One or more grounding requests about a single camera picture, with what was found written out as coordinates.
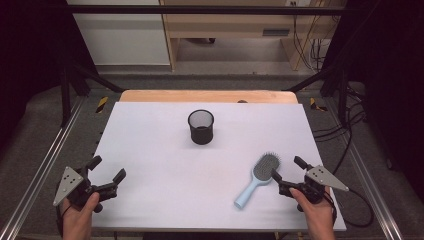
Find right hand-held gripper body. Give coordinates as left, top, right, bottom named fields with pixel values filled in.
left=278, top=165, right=350, bottom=205

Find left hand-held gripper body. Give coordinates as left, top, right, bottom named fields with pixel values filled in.
left=52, top=166, right=119, bottom=214

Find light blue hairbrush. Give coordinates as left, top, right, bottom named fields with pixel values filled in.
left=233, top=152, right=282, bottom=210

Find black mesh pen cup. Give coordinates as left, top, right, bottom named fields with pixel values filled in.
left=187, top=109, right=215, bottom=146

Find person's left hand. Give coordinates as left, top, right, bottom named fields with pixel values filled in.
left=61, top=191, right=101, bottom=240

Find person's right hand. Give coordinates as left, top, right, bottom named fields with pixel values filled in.
left=288, top=187, right=336, bottom=240

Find white table cover board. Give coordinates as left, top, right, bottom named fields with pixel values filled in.
left=87, top=101, right=348, bottom=233

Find yellow black tape strip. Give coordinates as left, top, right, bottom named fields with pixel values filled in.
left=95, top=96, right=110, bottom=114
left=309, top=97, right=328, bottom=113

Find white cabinet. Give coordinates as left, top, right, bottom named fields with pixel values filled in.
left=66, top=0, right=171, bottom=66

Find black curtain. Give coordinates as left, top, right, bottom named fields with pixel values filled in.
left=0, top=0, right=98, bottom=151
left=323, top=0, right=424, bottom=201

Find wooden desk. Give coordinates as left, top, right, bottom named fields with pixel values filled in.
left=159, top=0, right=348, bottom=72

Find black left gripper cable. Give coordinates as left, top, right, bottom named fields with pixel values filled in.
left=55, top=204, right=73, bottom=238

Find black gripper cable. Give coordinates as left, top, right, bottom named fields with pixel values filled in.
left=324, top=188, right=375, bottom=229
left=55, top=204, right=73, bottom=238

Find aluminium floor rail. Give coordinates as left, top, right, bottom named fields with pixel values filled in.
left=346, top=143, right=405, bottom=240
left=0, top=96, right=86, bottom=240

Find black floor cables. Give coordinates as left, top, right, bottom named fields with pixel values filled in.
left=313, top=83, right=368, bottom=175

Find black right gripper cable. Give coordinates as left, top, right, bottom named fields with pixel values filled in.
left=324, top=188, right=375, bottom=229

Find black hanging cables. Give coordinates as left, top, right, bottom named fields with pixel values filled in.
left=291, top=1, right=334, bottom=73

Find black metal frame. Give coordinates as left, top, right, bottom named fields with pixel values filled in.
left=59, top=3, right=351, bottom=128

